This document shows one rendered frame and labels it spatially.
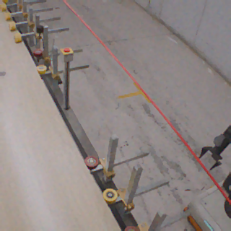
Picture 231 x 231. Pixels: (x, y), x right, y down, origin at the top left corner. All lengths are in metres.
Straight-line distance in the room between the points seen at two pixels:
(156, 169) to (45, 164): 1.48
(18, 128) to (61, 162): 0.40
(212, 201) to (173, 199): 0.42
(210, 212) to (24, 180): 1.52
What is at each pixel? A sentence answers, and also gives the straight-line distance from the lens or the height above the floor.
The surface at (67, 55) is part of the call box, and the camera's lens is 2.08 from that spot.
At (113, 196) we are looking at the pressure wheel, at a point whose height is 0.91.
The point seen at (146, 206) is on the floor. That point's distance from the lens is 2.75.
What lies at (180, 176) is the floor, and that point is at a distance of 3.03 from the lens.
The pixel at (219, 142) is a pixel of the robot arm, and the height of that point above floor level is 1.21.
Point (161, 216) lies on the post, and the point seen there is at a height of 1.11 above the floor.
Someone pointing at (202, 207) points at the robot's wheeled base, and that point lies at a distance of 2.56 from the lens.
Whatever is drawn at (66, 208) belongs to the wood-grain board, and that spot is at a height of 0.90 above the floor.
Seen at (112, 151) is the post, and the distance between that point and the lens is 1.71.
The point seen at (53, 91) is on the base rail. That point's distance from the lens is 2.57.
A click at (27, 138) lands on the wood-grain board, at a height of 0.90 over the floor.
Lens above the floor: 2.33
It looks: 49 degrees down
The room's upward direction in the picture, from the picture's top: 8 degrees clockwise
